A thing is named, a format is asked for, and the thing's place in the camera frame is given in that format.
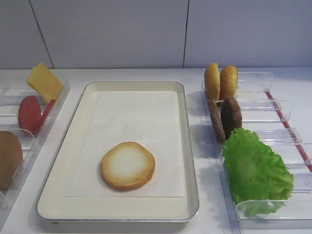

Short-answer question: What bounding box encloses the white metal tray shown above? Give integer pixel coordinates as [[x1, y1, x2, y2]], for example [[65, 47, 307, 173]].
[[37, 81, 199, 222]]

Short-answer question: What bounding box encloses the brown meat patty rear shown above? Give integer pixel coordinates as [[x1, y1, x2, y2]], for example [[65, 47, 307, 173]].
[[220, 97, 242, 139]]

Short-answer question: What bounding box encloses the golden bun slice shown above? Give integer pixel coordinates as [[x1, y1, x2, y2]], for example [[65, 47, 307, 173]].
[[219, 65, 238, 100], [204, 63, 220, 101]]

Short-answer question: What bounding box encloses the golden bun slice front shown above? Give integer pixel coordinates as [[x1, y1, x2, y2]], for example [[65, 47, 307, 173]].
[[204, 63, 220, 101]]

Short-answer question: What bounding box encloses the red tomato slice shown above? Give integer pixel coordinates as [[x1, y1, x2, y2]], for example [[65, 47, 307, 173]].
[[18, 96, 41, 134]]

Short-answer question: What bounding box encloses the toasted bread slice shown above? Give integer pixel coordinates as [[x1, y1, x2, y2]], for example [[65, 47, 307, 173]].
[[100, 141, 156, 191]]

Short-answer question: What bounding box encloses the clear acrylic right food rack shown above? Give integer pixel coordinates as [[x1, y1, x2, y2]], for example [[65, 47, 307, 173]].
[[202, 71, 312, 234]]

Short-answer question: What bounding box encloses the golden bun slice rear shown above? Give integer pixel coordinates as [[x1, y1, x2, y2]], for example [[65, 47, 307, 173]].
[[219, 65, 238, 100]]

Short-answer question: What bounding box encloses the green lettuce leaf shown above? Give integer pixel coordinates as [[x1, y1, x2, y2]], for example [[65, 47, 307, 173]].
[[222, 128, 294, 217]]

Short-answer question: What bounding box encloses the brown meat patty front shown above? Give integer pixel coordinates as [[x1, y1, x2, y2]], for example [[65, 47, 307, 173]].
[[208, 99, 225, 144]]

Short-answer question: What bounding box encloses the yellow cheese slice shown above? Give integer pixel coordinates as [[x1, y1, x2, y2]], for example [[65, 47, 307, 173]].
[[27, 62, 63, 104]]

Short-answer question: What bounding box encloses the clear acrylic left food rack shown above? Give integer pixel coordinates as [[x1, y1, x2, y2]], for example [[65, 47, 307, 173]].
[[0, 81, 70, 221]]

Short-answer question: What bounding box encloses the brown meat patty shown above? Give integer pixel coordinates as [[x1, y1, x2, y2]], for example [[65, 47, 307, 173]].
[[208, 99, 225, 144], [220, 97, 242, 139]]

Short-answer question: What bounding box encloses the white tray liner paper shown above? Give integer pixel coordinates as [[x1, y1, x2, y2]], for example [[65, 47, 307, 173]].
[[66, 91, 184, 197]]

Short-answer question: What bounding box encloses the brown bun left rack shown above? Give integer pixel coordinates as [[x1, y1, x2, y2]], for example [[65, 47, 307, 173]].
[[0, 131, 23, 190]]

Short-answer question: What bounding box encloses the clear acrylic food rack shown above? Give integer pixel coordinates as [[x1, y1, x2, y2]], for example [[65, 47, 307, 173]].
[[202, 71, 312, 234], [0, 81, 70, 221]]

